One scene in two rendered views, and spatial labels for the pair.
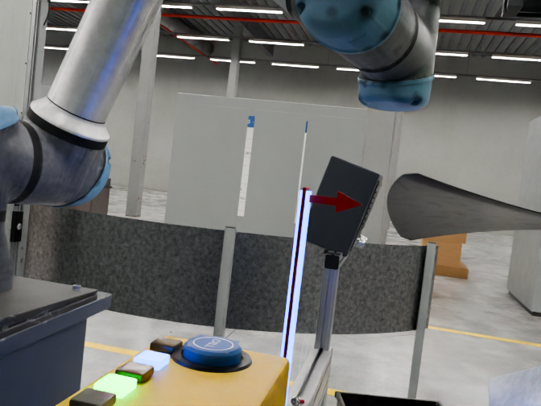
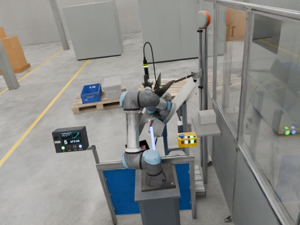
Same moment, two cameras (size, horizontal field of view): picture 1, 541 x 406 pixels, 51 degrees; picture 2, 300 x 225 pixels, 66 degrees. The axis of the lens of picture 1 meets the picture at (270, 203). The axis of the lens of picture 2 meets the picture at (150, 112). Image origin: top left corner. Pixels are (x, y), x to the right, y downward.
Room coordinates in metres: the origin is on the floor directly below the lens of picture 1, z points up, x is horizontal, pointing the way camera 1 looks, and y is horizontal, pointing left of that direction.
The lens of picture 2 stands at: (0.86, 1.59, 2.21)
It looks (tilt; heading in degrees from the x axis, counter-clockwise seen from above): 28 degrees down; 261
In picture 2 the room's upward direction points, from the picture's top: 8 degrees counter-clockwise
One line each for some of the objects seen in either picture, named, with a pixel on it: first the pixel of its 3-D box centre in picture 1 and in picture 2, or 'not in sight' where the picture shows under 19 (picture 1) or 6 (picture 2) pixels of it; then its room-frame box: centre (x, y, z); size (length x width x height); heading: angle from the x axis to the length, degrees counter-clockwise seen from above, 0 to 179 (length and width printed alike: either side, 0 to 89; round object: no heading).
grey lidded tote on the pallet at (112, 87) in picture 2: not in sight; (113, 87); (0.88, -3.41, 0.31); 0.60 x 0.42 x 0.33; 85
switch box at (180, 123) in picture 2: not in sight; (184, 130); (0.18, -0.53, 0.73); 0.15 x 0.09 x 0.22; 168
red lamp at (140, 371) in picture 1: (134, 371); not in sight; (0.34, 0.07, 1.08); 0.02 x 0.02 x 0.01; 78
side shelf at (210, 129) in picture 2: not in sight; (205, 125); (-0.01, -0.37, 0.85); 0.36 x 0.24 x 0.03; 78
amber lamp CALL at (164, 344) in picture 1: (166, 345); not in sight; (0.39, 0.06, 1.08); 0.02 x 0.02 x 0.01; 78
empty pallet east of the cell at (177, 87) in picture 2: not in sight; (164, 89); (-0.30, -3.32, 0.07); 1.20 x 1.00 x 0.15; 152
